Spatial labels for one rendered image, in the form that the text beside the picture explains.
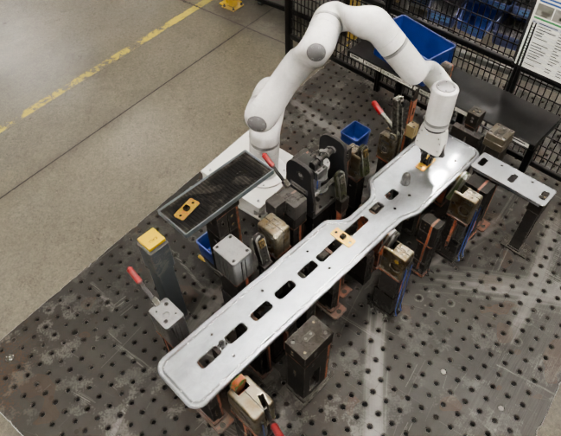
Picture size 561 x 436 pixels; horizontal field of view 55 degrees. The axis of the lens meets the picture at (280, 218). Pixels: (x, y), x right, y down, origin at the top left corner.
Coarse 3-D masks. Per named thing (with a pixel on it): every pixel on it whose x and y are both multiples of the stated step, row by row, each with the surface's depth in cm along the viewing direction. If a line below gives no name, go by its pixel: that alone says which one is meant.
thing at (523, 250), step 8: (528, 208) 191; (536, 208) 189; (544, 208) 190; (528, 216) 194; (536, 216) 191; (520, 224) 198; (528, 224) 196; (520, 232) 201; (528, 232) 198; (504, 240) 211; (512, 240) 206; (520, 240) 203; (512, 248) 208; (520, 248) 207; (528, 248) 208; (520, 256) 206
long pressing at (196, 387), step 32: (416, 160) 198; (448, 160) 198; (384, 192) 189; (416, 192) 188; (320, 224) 180; (352, 224) 180; (384, 224) 180; (288, 256) 172; (352, 256) 172; (256, 288) 165; (320, 288) 164; (224, 320) 158; (288, 320) 158; (192, 352) 152; (224, 352) 152; (256, 352) 152; (192, 384) 146; (224, 384) 146
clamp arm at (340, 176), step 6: (336, 174) 181; (342, 174) 182; (336, 180) 182; (342, 180) 182; (336, 186) 184; (342, 186) 185; (336, 192) 186; (342, 192) 186; (336, 198) 189; (342, 198) 188
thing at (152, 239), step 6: (144, 234) 158; (150, 234) 158; (156, 234) 158; (138, 240) 157; (144, 240) 157; (150, 240) 157; (156, 240) 157; (162, 240) 157; (144, 246) 156; (150, 246) 156; (156, 246) 157
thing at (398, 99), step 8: (400, 96) 188; (392, 104) 189; (400, 104) 188; (408, 104) 187; (392, 112) 191; (400, 112) 192; (392, 120) 193; (400, 120) 195; (392, 128) 196; (400, 128) 197; (400, 136) 199
